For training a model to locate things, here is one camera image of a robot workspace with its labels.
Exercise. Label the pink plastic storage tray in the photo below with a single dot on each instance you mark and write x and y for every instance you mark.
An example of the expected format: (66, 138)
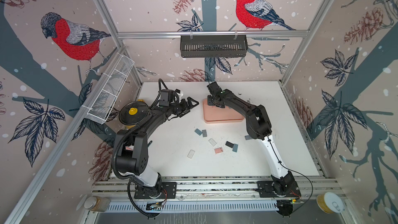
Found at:
(213, 114)

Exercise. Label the pink eraser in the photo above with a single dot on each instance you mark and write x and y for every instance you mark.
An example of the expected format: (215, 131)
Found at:
(218, 150)

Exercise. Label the yellow tape roll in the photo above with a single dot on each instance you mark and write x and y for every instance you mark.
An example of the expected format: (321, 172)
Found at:
(330, 203)

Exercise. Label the black hanging wire basket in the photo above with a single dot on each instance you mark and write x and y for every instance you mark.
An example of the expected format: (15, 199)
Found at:
(213, 46)

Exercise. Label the glass jar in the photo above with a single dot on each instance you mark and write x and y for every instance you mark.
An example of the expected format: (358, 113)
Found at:
(97, 204)

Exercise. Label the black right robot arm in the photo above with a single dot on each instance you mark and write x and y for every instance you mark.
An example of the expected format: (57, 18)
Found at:
(259, 127)

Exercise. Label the black eraser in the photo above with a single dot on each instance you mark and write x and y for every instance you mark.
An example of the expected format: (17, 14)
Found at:
(229, 144)

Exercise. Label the yellow electric cooking pot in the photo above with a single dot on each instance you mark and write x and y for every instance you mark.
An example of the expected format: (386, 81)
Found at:
(133, 113)

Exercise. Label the white eraser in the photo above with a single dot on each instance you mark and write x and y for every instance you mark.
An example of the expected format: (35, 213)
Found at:
(191, 154)
(212, 142)

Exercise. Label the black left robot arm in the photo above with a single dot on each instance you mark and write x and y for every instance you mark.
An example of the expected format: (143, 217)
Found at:
(130, 154)

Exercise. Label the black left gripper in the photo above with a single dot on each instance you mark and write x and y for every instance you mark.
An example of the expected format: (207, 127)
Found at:
(185, 109)

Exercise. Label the white wire mesh shelf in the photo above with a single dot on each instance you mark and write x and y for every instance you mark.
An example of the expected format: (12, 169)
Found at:
(100, 110)

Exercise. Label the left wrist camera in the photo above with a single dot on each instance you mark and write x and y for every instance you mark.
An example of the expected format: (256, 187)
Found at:
(167, 97)

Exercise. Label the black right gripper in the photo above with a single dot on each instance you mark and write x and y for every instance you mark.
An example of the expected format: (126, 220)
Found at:
(209, 100)

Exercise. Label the teal eraser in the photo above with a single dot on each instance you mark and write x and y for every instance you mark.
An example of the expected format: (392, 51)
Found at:
(198, 131)
(235, 148)

